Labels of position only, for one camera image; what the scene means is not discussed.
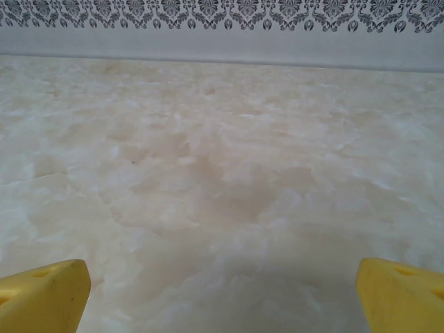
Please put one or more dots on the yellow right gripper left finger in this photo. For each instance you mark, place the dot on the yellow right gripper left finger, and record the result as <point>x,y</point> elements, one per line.
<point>41,301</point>

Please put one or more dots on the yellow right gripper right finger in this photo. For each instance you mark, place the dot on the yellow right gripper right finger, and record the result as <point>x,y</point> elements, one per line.
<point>399,301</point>

